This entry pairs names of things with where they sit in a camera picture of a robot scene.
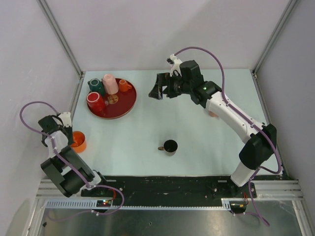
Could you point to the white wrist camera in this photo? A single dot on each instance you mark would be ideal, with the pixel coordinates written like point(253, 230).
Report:
point(66, 119)
point(175, 63)

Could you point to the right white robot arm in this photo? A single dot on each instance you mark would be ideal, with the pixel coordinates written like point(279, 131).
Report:
point(259, 139)

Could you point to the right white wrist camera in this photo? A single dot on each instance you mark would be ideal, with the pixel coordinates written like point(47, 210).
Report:
point(175, 63)

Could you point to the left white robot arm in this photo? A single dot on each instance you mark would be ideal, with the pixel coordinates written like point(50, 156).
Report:
point(64, 167)

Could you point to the brown speckled mug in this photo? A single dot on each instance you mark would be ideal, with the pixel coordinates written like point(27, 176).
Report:
point(169, 147)

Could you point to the red round tray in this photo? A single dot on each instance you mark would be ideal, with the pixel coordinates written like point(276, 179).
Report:
point(116, 105)

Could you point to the dark green mug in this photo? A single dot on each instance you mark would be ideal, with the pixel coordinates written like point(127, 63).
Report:
point(96, 85)

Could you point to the red mug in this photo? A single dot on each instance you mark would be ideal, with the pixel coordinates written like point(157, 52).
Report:
point(95, 102)

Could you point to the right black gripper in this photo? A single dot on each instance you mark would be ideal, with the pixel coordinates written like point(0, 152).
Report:
point(163, 80)

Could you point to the aluminium frame rail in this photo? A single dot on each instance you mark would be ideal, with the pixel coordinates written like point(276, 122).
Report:
point(48, 190)

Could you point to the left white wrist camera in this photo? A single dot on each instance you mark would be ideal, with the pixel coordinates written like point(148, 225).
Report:
point(66, 119)

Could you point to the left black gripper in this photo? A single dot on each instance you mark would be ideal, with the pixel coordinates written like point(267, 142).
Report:
point(70, 129)

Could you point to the grey cable duct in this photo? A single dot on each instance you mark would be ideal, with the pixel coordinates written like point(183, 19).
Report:
point(98, 204)

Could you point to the large orange mug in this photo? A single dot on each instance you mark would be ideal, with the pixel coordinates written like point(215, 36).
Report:
point(79, 142)

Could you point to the small pink mug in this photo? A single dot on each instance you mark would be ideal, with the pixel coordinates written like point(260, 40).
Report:
point(212, 114)

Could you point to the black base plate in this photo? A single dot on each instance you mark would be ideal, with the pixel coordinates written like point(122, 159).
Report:
point(162, 191)

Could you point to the light pink tall mug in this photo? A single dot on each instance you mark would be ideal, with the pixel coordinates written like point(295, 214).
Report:
point(110, 84)

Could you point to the small orange mug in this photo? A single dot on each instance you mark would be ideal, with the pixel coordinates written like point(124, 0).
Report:
point(124, 86)

